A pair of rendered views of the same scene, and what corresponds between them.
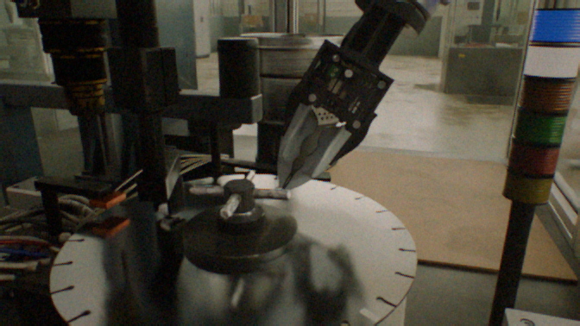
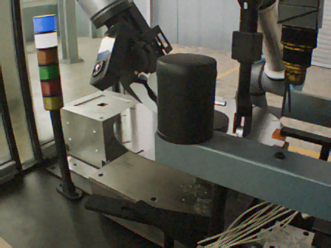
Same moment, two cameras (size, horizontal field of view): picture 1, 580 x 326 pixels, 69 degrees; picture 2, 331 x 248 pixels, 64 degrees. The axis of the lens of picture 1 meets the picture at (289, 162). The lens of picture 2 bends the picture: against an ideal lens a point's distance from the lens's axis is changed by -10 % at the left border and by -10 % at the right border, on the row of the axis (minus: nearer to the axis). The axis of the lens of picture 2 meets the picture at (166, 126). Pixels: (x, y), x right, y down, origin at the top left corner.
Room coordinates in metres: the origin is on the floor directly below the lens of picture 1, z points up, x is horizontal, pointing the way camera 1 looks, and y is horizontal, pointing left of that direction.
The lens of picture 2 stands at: (0.88, 0.13, 1.18)
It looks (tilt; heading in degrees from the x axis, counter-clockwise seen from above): 25 degrees down; 197
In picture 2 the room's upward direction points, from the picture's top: straight up
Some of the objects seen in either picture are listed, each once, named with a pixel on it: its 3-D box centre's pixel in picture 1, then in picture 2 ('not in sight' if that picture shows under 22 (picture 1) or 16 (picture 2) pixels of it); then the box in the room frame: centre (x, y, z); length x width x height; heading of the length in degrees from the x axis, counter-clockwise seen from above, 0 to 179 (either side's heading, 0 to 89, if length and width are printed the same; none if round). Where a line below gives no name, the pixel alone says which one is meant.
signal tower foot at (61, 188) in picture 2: not in sight; (68, 187); (0.41, -0.25, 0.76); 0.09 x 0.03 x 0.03; 72
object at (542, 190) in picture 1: (527, 184); (53, 100); (0.41, -0.25, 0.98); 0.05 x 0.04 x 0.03; 162
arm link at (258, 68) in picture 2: not in sight; (255, 71); (-0.25, 0.15, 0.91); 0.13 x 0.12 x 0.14; 57
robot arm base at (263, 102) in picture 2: not in sight; (250, 100); (-0.26, 0.14, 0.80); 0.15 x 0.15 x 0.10
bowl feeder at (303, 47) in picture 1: (297, 103); not in sight; (1.15, -0.02, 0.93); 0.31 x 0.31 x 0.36
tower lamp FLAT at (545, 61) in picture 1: (551, 60); (46, 39); (0.41, -0.25, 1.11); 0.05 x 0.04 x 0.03; 162
